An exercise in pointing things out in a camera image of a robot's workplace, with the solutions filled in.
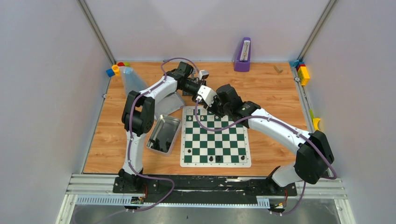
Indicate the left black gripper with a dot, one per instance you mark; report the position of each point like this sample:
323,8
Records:
195,87

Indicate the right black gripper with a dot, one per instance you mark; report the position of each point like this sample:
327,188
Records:
211,109

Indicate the green white chess mat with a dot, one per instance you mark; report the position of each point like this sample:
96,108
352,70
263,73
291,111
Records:
206,134

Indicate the metal tin with black pieces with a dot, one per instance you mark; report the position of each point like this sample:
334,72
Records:
164,135

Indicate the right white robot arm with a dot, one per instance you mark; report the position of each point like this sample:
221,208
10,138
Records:
312,150

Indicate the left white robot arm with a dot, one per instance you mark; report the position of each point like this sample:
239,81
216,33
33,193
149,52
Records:
139,113

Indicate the metal tin lid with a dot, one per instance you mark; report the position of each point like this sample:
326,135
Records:
168,105

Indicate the purple metronome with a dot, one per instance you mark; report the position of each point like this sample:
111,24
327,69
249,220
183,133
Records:
241,62

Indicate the translucent blue plastic container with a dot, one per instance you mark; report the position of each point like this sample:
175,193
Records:
131,80

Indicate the small wooden block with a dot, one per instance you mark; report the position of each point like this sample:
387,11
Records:
278,69

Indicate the colourful toy blocks left corner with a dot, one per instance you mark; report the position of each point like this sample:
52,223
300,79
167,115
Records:
115,70

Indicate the yellow toy block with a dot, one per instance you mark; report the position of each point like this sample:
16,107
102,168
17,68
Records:
303,74

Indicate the yellow curved toy piece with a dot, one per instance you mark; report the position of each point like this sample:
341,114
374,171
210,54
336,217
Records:
316,122

